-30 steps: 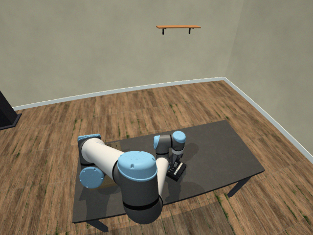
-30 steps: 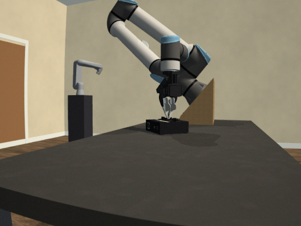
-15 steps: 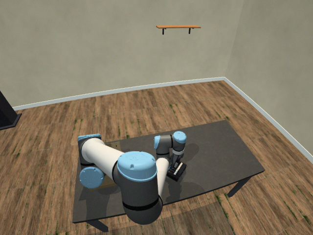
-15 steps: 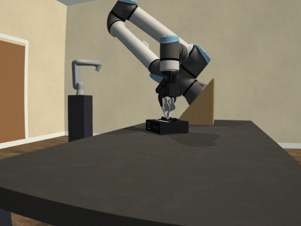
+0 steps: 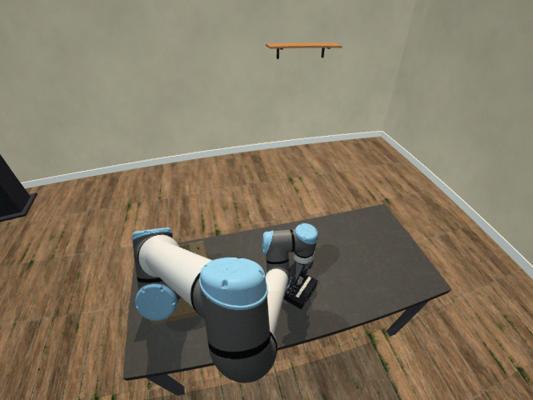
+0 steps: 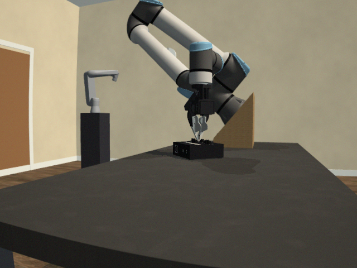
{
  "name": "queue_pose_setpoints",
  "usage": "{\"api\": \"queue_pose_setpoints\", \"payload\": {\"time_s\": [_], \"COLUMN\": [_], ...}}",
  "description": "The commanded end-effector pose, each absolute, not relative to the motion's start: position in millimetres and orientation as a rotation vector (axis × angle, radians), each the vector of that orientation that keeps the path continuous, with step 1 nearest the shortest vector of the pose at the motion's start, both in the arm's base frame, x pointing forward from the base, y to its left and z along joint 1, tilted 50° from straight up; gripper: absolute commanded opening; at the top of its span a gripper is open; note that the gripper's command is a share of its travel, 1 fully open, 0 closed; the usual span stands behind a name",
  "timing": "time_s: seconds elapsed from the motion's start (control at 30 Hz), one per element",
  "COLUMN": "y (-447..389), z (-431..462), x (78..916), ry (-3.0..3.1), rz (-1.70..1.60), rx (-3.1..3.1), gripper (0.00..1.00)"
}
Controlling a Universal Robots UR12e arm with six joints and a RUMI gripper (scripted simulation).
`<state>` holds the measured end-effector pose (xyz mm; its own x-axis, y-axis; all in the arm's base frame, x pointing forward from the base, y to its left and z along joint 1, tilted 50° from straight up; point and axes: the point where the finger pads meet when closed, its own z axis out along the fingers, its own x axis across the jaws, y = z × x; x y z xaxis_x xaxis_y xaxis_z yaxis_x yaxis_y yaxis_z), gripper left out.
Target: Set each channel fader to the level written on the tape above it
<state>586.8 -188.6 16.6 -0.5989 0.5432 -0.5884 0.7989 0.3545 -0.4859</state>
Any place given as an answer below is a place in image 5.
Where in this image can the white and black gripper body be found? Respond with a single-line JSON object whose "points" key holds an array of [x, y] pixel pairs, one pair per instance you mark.
{"points": [[304, 271]]}

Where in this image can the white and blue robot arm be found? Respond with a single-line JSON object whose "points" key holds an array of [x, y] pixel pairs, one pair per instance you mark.
{"points": [[235, 298]]}

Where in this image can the black lighting desk panel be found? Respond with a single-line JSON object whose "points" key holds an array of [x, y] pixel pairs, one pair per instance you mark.
{"points": [[298, 295]]}

